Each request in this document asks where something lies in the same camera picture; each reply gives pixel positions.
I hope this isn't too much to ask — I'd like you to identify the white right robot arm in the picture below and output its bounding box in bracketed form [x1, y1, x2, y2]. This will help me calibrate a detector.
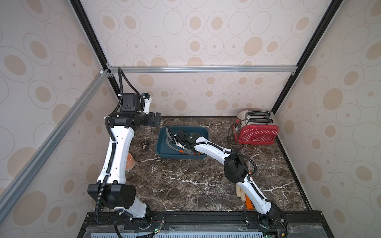
[166, 126, 288, 238]

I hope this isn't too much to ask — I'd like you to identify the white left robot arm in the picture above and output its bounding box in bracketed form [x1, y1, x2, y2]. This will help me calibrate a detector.
[87, 68, 161, 224]

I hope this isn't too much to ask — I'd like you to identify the teal plastic storage box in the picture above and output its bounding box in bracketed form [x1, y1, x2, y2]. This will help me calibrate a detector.
[156, 126, 209, 159]

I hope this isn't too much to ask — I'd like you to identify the pink tape roll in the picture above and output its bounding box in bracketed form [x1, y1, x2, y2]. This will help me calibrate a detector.
[126, 153, 136, 171]

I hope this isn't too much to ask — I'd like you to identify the red polka dot toaster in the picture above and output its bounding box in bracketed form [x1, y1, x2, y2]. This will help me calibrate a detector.
[232, 109, 279, 145]

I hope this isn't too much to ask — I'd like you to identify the black toaster power cable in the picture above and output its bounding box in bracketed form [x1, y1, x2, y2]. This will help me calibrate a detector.
[227, 123, 242, 150]

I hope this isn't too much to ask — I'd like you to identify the horizontal aluminium frame bar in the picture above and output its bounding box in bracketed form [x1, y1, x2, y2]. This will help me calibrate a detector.
[121, 65, 298, 73]

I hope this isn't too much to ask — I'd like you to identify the diagonal aluminium frame bar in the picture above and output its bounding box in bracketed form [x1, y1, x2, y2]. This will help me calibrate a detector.
[1, 69, 110, 223]

